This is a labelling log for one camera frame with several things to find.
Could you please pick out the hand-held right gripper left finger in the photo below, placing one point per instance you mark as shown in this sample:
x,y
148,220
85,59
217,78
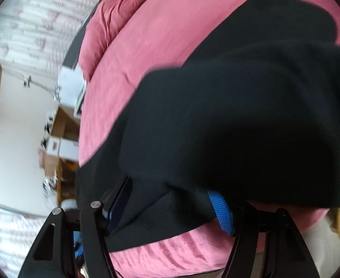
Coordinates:
x,y
118,202

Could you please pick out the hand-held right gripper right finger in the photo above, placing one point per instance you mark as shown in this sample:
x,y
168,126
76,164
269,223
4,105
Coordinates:
x,y
221,210

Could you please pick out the black pants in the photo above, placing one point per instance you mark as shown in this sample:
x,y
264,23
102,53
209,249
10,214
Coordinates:
x,y
216,121

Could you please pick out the wooden desk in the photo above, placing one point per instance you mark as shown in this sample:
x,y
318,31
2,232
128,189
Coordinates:
x,y
67,173

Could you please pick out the white cabinet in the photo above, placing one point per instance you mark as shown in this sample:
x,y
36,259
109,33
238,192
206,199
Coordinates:
x,y
67,149

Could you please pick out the wooden shelf unit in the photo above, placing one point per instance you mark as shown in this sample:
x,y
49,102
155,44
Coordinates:
x,y
61,121

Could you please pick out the white nightstand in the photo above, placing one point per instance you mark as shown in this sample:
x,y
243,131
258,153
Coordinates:
x,y
70,87

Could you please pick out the dark grey headboard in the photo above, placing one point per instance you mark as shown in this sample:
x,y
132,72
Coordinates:
x,y
73,52

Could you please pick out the pink blanket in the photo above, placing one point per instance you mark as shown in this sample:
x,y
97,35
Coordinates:
x,y
158,49

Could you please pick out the red pillow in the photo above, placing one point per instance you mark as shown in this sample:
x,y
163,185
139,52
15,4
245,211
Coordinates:
x,y
109,20

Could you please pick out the patterned white curtain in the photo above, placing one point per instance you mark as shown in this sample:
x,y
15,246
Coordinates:
x,y
42,5

